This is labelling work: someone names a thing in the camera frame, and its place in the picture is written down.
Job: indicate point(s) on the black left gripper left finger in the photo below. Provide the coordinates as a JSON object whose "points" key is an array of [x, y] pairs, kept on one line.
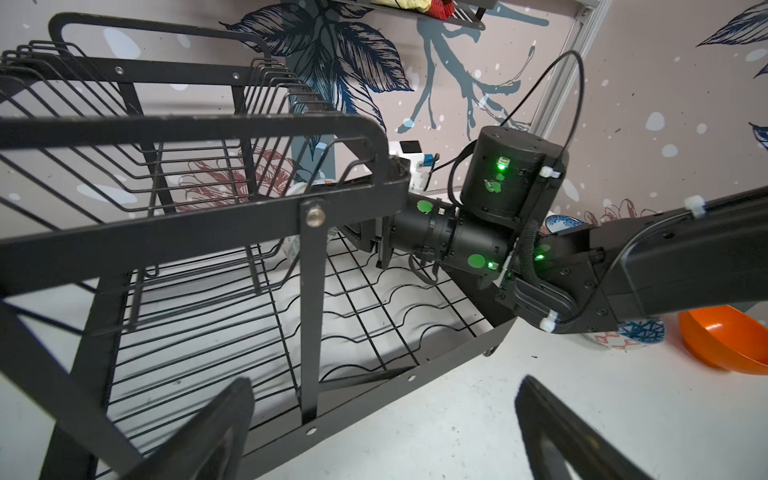
{"points": [[209, 446]]}

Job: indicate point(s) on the blue triangle patterned bowl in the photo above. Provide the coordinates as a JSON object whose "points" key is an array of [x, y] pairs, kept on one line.
{"points": [[631, 335]]}

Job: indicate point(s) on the red cassava chips bag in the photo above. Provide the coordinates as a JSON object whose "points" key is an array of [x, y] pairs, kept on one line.
{"points": [[438, 9]]}

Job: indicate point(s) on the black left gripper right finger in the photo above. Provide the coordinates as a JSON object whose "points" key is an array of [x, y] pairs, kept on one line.
{"points": [[559, 444]]}

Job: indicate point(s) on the black two-tier dish rack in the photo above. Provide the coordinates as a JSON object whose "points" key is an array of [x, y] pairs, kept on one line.
{"points": [[171, 207]]}

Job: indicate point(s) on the plain orange bowl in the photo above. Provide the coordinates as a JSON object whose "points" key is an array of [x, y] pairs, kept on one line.
{"points": [[725, 338]]}

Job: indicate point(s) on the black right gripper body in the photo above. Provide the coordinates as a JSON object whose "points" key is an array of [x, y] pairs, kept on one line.
{"points": [[372, 236]]}

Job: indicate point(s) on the blue floral ceramic bowl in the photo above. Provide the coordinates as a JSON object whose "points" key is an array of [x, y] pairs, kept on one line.
{"points": [[557, 223]]}

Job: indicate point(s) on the black wall-mounted wire basket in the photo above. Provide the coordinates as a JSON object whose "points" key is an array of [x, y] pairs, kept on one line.
{"points": [[463, 15]]}

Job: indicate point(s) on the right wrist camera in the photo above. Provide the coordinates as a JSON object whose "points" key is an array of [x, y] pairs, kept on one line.
{"points": [[420, 163]]}

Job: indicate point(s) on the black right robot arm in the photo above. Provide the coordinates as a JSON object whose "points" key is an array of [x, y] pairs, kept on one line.
{"points": [[584, 279]]}

